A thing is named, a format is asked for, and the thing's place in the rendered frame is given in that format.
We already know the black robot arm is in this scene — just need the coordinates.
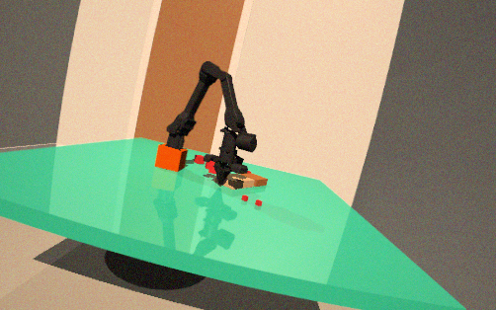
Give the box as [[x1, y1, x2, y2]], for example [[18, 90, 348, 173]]
[[165, 61, 257, 152]]

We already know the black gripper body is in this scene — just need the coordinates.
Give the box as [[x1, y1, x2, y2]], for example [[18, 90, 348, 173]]
[[203, 144, 248, 174]]

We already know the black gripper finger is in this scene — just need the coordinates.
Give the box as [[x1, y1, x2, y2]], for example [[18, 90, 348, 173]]
[[212, 165, 224, 184], [219, 168, 231, 185]]

